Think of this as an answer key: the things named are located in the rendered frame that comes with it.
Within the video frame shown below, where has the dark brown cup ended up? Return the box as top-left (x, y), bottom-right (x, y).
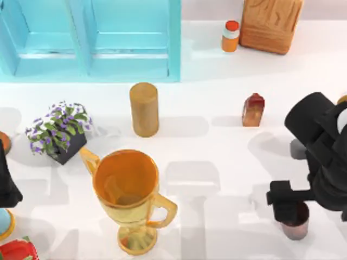
top-left (276, 201), bottom-right (311, 241)

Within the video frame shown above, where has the red and green object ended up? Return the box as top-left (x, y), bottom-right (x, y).
top-left (0, 236), bottom-right (39, 260)

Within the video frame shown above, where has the blue and yellow object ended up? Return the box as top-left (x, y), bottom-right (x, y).
top-left (0, 207), bottom-right (17, 242)

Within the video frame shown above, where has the small red-brown bottle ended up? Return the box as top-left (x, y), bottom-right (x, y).
top-left (241, 93), bottom-right (266, 128)

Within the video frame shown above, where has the light blue rack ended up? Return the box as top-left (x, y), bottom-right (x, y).
top-left (0, 0), bottom-right (182, 83)

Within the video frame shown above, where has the pale grey rounded box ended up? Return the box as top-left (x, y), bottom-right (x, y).
top-left (336, 108), bottom-right (347, 135)

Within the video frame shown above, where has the orange bottle with red cap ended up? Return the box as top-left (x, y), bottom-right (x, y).
top-left (221, 20), bottom-right (241, 53)

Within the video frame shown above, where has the gold trophy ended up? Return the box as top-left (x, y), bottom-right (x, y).
top-left (79, 147), bottom-right (178, 257)

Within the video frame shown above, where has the wooden block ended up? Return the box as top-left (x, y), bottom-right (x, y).
top-left (239, 0), bottom-right (305, 55)

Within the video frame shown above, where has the orange round object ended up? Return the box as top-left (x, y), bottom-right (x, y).
top-left (0, 131), bottom-right (12, 155)

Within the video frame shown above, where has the purple flower plant pot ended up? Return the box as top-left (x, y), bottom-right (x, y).
top-left (24, 100), bottom-right (94, 166)

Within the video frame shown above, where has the wooden cylinder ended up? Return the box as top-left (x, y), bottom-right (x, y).
top-left (129, 82), bottom-right (159, 138)

